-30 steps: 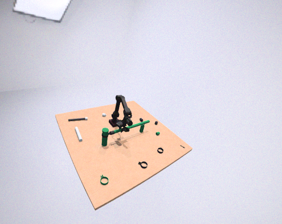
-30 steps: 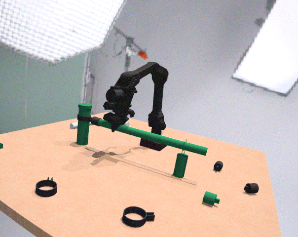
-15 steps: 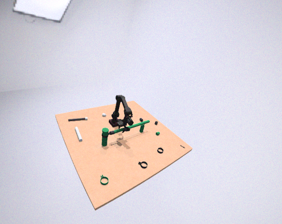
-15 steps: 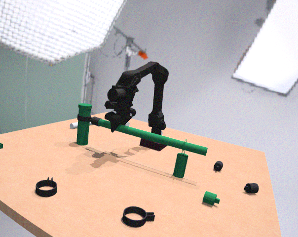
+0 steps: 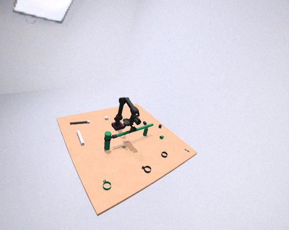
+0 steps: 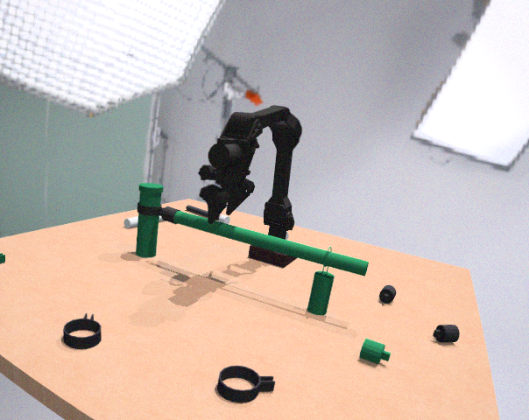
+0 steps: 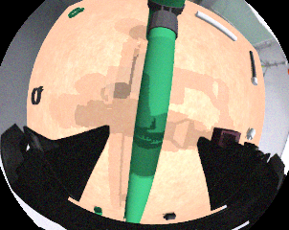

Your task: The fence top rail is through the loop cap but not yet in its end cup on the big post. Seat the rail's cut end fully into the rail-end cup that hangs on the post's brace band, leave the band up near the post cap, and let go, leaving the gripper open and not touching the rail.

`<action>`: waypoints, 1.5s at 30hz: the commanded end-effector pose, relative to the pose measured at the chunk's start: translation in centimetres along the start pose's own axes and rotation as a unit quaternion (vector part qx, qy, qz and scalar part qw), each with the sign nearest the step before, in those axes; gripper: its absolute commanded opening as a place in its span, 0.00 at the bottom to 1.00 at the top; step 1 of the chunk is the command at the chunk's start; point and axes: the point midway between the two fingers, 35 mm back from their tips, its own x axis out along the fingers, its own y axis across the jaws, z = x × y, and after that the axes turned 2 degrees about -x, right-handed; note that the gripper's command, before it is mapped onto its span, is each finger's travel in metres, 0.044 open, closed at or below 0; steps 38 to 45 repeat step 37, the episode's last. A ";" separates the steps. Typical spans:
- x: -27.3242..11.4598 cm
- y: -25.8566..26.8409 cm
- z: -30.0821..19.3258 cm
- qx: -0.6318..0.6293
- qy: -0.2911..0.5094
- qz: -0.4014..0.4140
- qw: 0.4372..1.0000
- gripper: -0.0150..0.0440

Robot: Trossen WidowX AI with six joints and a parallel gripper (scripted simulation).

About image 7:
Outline green cylinder with small peg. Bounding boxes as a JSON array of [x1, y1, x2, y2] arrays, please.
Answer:
[[94, 207, 102, 215]]

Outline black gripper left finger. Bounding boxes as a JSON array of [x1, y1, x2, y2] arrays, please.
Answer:
[[23, 126, 110, 202]]

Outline black band clamp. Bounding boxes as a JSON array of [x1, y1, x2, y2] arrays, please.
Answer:
[[31, 85, 44, 104]]

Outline green ring with small tabs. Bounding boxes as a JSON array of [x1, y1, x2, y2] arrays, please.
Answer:
[[68, 8, 84, 18]]

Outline green cylindrical rod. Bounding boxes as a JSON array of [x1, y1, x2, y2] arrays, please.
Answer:
[[125, 27, 176, 223]]

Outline dark grey rod with white end cap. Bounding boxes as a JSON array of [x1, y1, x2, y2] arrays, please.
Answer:
[[249, 51, 258, 85]]

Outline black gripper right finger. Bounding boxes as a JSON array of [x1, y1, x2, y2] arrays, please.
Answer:
[[197, 137, 271, 211]]

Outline black short cylinder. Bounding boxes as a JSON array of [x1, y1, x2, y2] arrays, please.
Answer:
[[163, 212, 176, 221]]

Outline green post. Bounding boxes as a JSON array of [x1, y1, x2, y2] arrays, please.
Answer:
[[145, 0, 186, 41]]

